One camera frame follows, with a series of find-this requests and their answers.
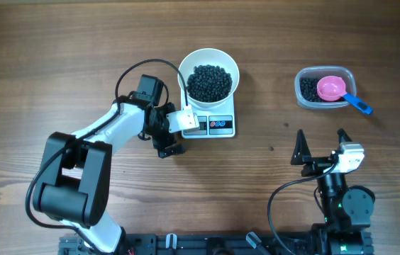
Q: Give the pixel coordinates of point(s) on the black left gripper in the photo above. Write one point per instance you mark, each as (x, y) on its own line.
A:
(169, 140)

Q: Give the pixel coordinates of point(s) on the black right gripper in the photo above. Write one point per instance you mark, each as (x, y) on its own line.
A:
(302, 156)

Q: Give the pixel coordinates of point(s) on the pink measuring scoop blue handle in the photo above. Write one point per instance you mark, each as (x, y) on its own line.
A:
(331, 88)

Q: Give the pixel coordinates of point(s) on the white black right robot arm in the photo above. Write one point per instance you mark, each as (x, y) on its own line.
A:
(346, 209)

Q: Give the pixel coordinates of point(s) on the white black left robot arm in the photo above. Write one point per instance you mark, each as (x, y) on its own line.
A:
(73, 183)

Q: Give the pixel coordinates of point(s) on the white digital kitchen scale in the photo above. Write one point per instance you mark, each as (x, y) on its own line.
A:
(216, 120)

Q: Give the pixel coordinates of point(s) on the black beans in bowl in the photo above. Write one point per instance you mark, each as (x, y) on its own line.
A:
(209, 83)

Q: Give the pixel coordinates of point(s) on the white bowl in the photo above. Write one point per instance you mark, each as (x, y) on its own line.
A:
(207, 56)

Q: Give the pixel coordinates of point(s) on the clear plastic container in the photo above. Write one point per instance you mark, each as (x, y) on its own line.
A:
(320, 72)

